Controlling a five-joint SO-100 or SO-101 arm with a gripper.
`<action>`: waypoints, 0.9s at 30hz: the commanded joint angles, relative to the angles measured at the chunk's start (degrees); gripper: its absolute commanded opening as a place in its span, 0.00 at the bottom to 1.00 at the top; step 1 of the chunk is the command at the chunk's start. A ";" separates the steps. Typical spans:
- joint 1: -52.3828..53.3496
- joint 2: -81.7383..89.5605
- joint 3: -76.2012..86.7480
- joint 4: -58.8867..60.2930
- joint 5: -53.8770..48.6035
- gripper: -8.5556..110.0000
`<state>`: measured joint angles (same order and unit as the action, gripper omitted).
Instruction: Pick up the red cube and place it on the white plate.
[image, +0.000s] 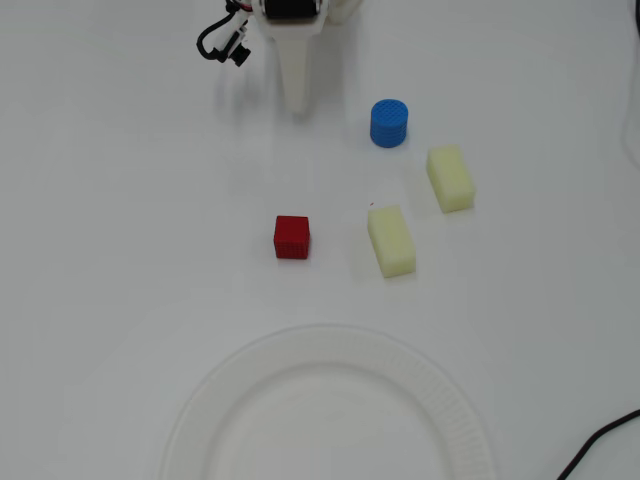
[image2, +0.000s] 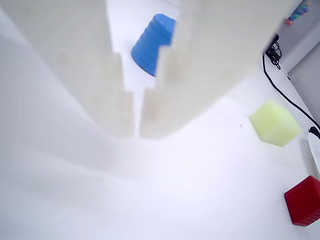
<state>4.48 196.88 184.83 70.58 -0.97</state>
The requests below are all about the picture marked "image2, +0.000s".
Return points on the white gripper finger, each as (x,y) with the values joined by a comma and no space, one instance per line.
(212,50)
(82,75)

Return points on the pale yellow foam block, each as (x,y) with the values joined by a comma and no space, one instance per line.
(275,123)

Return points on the purple ball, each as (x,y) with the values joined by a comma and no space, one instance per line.
(302,11)

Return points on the teal ball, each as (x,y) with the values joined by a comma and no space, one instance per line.
(306,5)
(296,16)

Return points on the blue ribbed cylinder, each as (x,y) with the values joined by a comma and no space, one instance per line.
(151,47)

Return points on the pink ball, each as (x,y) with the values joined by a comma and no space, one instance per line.
(289,22)

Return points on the red block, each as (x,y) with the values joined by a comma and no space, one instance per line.
(303,203)

